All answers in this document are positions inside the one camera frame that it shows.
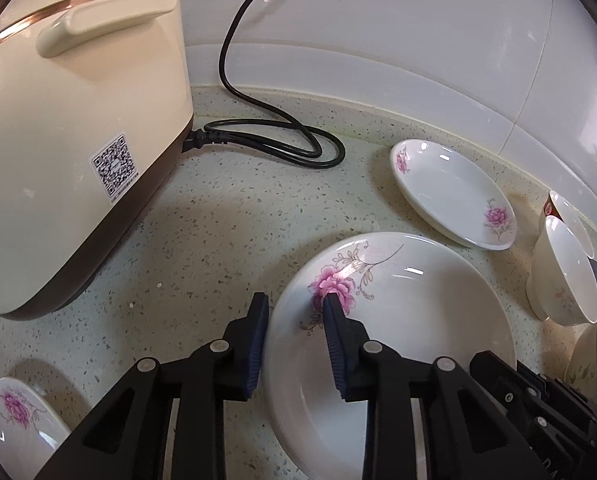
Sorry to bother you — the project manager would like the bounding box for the red bowl white inside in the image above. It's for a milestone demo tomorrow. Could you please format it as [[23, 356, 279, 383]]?
[[543, 190, 595, 261]]

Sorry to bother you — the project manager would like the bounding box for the black power cord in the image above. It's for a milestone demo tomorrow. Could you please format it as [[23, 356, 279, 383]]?
[[182, 0, 347, 170]]

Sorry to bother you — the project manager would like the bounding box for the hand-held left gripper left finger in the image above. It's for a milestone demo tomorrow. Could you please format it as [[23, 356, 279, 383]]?
[[33, 291, 270, 480]]

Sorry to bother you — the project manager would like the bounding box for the large floral white plate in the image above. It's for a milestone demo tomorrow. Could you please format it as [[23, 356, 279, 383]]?
[[262, 231, 518, 480]]

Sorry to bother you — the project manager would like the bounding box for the cream rice cooker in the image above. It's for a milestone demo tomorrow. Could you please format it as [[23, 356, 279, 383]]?
[[0, 0, 195, 322]]

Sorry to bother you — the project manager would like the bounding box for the small floral white plate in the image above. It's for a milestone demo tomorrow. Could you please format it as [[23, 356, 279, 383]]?
[[0, 376, 72, 480], [389, 139, 518, 252]]

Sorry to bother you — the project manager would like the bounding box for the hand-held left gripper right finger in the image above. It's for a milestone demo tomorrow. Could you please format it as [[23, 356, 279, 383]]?
[[323, 292, 554, 480]]

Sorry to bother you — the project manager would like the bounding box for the white bowl faint floral print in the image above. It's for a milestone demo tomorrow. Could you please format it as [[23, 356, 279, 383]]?
[[526, 215, 597, 326], [563, 314, 597, 413]]

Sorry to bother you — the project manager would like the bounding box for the white code sticker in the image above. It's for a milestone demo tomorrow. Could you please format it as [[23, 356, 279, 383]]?
[[88, 131, 139, 206]]

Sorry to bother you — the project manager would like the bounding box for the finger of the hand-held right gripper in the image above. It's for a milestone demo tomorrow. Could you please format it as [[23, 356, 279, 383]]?
[[470, 351, 597, 453]]

